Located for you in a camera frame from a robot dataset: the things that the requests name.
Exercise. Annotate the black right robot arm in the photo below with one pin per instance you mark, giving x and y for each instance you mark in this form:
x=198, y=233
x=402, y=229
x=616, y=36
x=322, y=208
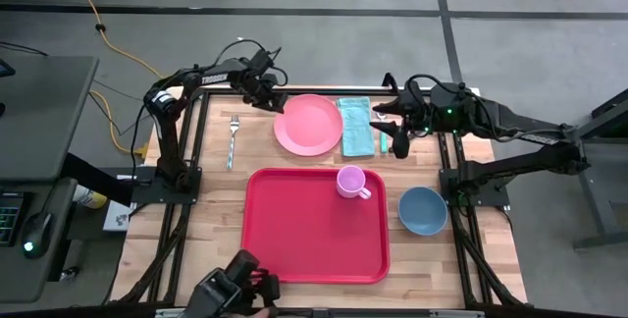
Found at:
x=510, y=121

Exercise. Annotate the black metal stand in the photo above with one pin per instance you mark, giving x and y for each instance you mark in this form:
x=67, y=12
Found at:
x=613, y=117

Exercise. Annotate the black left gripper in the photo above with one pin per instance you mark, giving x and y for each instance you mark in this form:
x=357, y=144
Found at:
x=260, y=85

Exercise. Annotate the black computer mouse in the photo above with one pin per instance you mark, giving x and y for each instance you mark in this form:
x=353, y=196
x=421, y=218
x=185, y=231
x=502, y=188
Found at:
x=36, y=234

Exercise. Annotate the red plastic tray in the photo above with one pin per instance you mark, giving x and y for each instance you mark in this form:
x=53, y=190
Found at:
x=304, y=229

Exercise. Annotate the pink mug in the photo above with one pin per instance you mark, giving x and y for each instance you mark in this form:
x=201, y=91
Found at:
x=350, y=180

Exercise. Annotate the backlit keyboard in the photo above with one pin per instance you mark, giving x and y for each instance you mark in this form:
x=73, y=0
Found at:
x=10, y=220

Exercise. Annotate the pink round plate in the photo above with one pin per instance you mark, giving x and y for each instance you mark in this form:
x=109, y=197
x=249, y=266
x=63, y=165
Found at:
x=308, y=125

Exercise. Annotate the grey desk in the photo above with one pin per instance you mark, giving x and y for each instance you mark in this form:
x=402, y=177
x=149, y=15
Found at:
x=44, y=112

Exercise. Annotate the teal cloth napkin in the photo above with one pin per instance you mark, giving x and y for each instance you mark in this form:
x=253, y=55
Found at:
x=357, y=126

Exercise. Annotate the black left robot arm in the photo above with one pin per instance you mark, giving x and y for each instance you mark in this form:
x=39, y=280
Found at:
x=169, y=131

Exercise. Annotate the yellow white bottle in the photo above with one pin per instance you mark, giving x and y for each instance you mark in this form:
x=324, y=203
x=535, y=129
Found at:
x=90, y=197

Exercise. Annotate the grey desk shelf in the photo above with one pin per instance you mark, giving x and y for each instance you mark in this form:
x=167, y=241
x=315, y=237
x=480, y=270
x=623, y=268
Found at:
x=34, y=283

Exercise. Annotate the silver metal bracket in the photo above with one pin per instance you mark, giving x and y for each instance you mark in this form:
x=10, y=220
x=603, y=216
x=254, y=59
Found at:
x=456, y=314
x=181, y=313

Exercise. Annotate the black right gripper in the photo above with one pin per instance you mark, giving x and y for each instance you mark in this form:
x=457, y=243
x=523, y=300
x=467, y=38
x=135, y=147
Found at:
x=419, y=109

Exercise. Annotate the small white box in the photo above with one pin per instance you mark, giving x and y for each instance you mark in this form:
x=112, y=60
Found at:
x=117, y=216

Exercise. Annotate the blue bowl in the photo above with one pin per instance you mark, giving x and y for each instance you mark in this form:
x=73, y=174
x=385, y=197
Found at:
x=423, y=211

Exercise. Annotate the black table clamp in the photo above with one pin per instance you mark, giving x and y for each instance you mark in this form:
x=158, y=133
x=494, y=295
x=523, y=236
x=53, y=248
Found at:
x=390, y=82

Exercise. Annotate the black aluminium table frame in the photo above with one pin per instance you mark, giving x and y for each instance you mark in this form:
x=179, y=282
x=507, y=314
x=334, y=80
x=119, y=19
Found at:
x=314, y=91

